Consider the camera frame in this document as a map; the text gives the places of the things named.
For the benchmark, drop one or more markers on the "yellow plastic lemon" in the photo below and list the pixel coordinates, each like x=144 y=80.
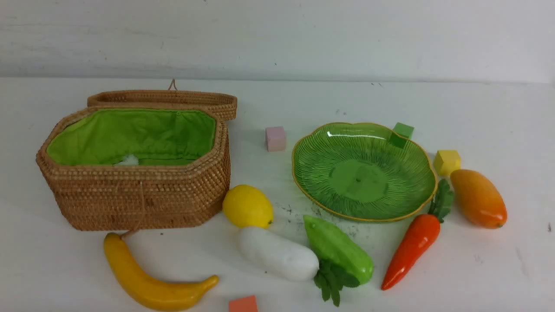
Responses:
x=247 y=206

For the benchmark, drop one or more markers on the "green plastic cucumber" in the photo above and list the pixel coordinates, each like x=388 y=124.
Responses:
x=342 y=263

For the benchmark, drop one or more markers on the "white plastic radish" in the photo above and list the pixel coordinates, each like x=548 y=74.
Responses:
x=277 y=255

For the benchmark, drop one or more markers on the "orange plastic carrot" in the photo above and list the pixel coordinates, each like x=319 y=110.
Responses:
x=420 y=235

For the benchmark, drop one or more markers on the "yellow plastic banana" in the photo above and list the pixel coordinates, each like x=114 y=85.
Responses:
x=146 y=290

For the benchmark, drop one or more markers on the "orange yellow plastic mango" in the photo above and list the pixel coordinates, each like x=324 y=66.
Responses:
x=479 y=200

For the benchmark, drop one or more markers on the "pink foam cube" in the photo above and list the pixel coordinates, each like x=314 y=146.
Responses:
x=275 y=138

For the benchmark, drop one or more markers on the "woven rattan basket lid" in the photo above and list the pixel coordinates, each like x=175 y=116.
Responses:
x=222 y=106

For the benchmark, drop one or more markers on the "green leaf-shaped glass plate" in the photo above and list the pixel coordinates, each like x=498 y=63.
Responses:
x=351 y=171

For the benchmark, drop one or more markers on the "green foam cube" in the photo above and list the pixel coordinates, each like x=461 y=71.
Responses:
x=401 y=135

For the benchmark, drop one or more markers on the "orange foam cube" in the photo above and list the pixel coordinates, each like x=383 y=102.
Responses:
x=245 y=304

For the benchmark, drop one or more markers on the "woven rattan basket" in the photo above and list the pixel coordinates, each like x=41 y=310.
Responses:
x=113 y=169

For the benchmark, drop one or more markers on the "yellow foam cube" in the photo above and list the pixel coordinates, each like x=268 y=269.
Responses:
x=446 y=161

